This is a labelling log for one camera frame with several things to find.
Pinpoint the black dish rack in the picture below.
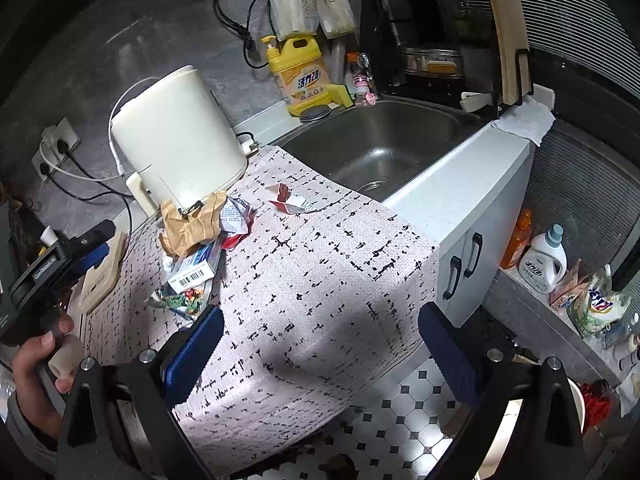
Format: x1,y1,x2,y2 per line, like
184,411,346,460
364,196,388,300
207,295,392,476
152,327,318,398
359,0,533,116

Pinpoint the black cabinet handle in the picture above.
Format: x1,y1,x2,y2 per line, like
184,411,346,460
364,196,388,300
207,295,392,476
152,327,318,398
442,255,463,302
462,232,484,279

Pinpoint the person's left forearm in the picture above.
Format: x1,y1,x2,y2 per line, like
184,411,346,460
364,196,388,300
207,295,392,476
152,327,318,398
0,390,68,477

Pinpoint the person's left hand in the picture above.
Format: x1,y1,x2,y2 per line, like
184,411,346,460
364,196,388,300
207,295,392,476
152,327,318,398
10,312,77,441

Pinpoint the grey stone ledge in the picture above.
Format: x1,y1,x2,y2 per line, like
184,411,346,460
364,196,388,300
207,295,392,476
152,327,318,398
482,265,626,377

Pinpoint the black cable with plug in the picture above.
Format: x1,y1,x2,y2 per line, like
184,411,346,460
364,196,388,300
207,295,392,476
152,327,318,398
214,0,272,70

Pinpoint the small wooden board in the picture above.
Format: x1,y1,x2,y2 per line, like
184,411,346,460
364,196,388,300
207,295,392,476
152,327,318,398
77,230,130,314

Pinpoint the pink packet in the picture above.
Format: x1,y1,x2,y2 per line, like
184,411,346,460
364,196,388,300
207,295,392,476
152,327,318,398
549,259,584,309

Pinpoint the yellow sponge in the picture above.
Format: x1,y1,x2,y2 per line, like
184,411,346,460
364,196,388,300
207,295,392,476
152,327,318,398
327,82,357,109

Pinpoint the blue white carton box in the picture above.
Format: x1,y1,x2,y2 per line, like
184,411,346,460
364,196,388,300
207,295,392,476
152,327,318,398
167,240,224,294

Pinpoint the white detergent bottle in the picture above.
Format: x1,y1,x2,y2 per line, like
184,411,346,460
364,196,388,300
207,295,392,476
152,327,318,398
519,224,569,295

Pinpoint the white cloth towel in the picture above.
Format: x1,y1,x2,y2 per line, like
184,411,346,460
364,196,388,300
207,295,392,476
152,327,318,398
490,95,557,147

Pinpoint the clear plastic bottle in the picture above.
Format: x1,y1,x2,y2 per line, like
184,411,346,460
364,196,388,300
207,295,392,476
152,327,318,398
600,312,640,352

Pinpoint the white rack drip tray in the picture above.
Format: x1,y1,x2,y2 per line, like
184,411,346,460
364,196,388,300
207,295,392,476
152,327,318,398
460,84,556,114

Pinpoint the white counter cabinet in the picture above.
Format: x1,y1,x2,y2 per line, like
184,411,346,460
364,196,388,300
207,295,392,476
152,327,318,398
235,100,533,361

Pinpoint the white power cable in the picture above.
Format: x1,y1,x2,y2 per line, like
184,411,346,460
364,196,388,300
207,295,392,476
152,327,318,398
40,76,166,181

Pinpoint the white cylindrical kettle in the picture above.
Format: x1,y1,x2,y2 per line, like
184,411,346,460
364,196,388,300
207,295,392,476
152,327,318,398
109,65,249,213

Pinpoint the green white detergent bag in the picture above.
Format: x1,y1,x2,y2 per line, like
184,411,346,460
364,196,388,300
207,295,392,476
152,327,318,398
567,265,632,339

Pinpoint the metal steamer pot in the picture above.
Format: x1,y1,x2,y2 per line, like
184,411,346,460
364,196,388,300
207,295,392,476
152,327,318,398
397,46,468,82

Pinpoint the wall power socket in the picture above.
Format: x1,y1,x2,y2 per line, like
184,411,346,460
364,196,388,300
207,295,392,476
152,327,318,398
31,117,81,183

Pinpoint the colourful printed wrapper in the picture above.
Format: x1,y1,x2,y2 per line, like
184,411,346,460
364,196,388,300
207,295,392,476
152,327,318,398
147,285,209,322

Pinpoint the beige round trash bin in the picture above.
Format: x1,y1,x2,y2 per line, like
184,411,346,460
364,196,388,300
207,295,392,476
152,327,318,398
500,377,587,441

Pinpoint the small pink labelled bottle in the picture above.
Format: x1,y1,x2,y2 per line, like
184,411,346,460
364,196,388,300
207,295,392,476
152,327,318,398
346,52,379,109

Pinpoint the red plastic bag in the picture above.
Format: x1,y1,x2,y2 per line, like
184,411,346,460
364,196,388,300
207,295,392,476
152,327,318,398
580,380,619,429

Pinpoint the beige cutting board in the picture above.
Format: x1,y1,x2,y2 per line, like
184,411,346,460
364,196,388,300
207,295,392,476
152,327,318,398
477,0,532,106

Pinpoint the ribbed glass sliding door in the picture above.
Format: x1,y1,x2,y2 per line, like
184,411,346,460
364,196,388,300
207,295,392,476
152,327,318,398
500,0,640,286

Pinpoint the brown paper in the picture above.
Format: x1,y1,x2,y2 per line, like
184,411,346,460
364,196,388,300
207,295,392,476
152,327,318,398
159,191,229,259

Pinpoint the orange detergent bottle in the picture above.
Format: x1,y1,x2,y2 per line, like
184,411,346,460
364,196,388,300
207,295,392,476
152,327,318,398
500,207,534,270

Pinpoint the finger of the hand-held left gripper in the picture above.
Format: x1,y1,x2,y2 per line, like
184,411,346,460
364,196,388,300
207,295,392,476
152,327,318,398
52,219,117,286

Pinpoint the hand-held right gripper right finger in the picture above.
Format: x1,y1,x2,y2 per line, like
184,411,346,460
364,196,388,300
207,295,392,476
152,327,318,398
417,304,587,480

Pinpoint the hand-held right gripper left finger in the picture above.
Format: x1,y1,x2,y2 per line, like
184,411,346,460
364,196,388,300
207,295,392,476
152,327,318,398
60,305,226,480

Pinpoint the white black-patterned cloth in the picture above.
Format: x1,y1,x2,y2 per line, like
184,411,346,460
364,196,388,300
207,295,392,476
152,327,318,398
80,145,441,480

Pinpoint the black power cable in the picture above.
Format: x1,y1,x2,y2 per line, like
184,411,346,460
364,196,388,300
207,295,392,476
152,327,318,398
45,150,134,247

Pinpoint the steel kitchen sink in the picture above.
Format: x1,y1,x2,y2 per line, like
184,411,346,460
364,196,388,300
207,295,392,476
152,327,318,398
272,97,483,206

